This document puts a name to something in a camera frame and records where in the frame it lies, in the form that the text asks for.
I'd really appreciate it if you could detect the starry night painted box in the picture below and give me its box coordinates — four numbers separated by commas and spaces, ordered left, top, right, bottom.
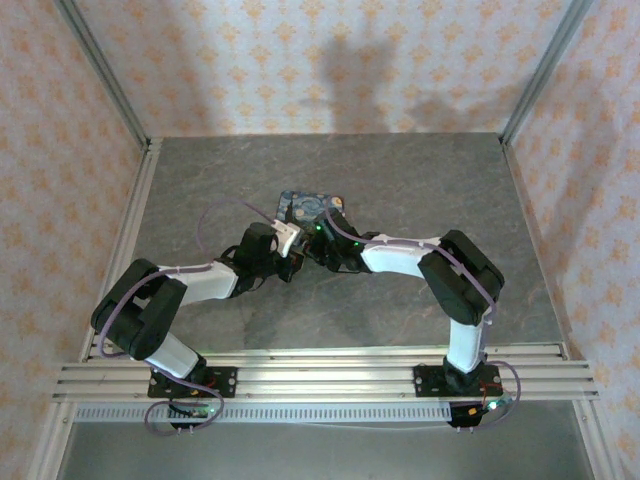
273, 189, 346, 236

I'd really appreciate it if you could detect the aluminium mounting beam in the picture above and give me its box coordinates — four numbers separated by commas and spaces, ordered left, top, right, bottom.
52, 362, 600, 403

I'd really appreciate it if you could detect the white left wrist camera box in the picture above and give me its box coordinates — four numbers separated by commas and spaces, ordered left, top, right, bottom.
268, 218, 305, 259

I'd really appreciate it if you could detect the aluminium table edge rail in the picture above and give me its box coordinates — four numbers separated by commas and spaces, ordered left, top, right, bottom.
82, 343, 569, 362

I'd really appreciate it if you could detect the aluminium table side rail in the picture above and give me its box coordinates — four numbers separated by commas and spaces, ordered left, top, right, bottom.
24, 138, 164, 480

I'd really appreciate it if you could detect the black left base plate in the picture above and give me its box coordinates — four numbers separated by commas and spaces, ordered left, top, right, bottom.
147, 367, 238, 400

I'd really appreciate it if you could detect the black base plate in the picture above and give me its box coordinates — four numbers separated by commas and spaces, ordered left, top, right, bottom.
147, 367, 238, 400
413, 364, 503, 399

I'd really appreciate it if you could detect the grey slotted cable duct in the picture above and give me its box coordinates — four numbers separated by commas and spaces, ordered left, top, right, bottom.
74, 403, 451, 425

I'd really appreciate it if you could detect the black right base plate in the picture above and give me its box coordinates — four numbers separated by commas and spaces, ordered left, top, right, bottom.
413, 364, 503, 399

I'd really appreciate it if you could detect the left black controller board mount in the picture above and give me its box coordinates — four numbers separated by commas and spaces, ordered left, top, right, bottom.
169, 401, 217, 432

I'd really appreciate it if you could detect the black controller board mount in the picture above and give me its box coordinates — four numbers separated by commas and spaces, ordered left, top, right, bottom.
169, 401, 217, 432
447, 397, 516, 431

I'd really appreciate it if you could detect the right black controller board mount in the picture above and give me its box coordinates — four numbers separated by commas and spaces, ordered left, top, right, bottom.
447, 397, 516, 431

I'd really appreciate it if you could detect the aluminium frame post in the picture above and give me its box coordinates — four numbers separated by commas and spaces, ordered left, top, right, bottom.
54, 0, 152, 147
499, 0, 595, 147

